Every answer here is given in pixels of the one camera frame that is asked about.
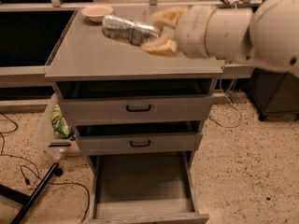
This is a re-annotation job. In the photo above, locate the silver redbull can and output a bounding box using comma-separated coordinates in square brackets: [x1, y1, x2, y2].
[102, 15, 161, 47]

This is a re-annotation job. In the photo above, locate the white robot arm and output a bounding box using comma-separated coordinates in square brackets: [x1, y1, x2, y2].
[142, 0, 299, 77]

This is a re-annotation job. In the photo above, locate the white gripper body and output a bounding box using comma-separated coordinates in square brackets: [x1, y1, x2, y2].
[175, 6, 215, 59]

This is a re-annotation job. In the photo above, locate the grey top drawer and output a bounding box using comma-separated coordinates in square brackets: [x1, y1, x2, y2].
[59, 95, 213, 126]

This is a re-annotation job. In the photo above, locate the grey drawer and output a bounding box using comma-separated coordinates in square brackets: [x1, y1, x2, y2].
[77, 133, 203, 155]
[88, 152, 209, 224]
[59, 95, 213, 126]

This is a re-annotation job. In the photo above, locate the white bowl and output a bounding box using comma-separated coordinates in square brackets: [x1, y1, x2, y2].
[81, 5, 113, 22]

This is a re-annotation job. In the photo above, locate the white hanging cable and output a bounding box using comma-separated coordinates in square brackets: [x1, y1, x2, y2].
[208, 77, 244, 130]

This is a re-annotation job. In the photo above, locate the grey bottom drawer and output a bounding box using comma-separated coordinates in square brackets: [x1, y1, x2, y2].
[88, 152, 209, 224]

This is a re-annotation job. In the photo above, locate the grey drawer cabinet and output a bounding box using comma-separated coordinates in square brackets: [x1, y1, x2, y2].
[44, 4, 224, 224]

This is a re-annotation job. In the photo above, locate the green snack bag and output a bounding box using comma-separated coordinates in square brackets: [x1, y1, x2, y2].
[50, 110, 71, 139]

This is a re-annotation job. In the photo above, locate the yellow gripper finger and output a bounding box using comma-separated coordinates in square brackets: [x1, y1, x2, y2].
[149, 7, 187, 29]
[142, 35, 178, 57]

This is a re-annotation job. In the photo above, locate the dark cabinet at right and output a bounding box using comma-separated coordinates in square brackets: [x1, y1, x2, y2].
[247, 69, 299, 121]

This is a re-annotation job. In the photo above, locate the grey metal rail frame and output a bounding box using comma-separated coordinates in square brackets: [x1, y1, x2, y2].
[0, 0, 264, 88]

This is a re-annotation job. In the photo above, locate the grey middle drawer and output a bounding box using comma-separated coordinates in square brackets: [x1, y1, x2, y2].
[77, 133, 203, 155]

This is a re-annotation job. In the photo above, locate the black stand leg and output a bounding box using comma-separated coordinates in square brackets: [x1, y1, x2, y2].
[0, 162, 63, 224]

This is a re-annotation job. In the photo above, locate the clear plastic bin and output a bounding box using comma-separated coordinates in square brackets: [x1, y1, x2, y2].
[36, 94, 80, 159]

